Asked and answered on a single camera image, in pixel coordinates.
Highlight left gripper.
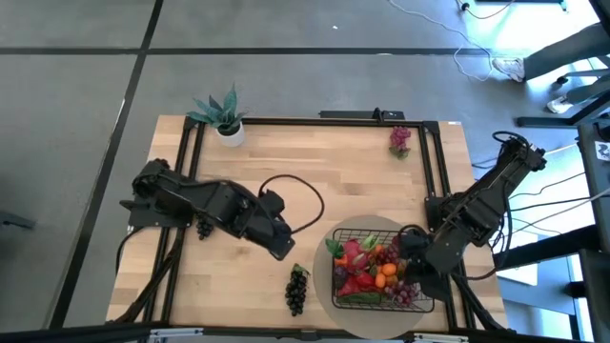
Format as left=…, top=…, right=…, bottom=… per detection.
left=233, top=209, right=296, bottom=262

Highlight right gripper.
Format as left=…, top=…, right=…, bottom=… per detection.
left=401, top=227, right=452, bottom=304

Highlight black grape bunch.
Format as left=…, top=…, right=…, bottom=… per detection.
left=284, top=263, right=311, bottom=318
left=194, top=213, right=215, bottom=241

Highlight pink dragon fruit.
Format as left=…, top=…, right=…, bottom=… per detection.
left=342, top=235, right=378, bottom=275

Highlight round grey placemat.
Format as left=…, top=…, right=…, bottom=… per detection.
left=312, top=213, right=442, bottom=340

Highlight black diagonal beam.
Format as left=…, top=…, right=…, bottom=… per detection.
left=493, top=223, right=610, bottom=271

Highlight snake plant in white pot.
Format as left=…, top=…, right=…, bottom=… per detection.
left=185, top=83, right=249, bottom=148

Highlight black furniture base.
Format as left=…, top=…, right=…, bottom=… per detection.
left=517, top=90, right=610, bottom=129

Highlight black horizontal rig beam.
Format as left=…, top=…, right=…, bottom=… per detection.
left=0, top=321, right=610, bottom=343

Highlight person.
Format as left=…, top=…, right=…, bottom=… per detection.
left=490, top=21, right=610, bottom=114

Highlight black cable bundle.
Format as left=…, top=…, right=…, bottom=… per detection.
left=113, top=227, right=188, bottom=325
left=437, top=266, right=514, bottom=333

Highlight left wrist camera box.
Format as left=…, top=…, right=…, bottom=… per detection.
left=259, top=189, right=287, bottom=215

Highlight silver metal bracket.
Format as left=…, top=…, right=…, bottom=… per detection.
left=149, top=327, right=205, bottom=342
left=412, top=333, right=471, bottom=343

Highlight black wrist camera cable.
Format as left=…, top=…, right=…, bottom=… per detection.
left=258, top=173, right=326, bottom=235

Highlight black wire basket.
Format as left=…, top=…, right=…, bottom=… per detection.
left=330, top=227, right=436, bottom=314

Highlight black aluminium table frame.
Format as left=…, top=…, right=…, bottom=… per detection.
left=142, top=116, right=478, bottom=334

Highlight thin grey cable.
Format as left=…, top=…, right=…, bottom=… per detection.
left=502, top=185, right=610, bottom=213

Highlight white floor cable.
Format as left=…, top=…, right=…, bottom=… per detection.
left=388, top=0, right=501, bottom=83

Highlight black cable with plug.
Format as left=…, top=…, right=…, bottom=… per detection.
left=456, top=0, right=519, bottom=21

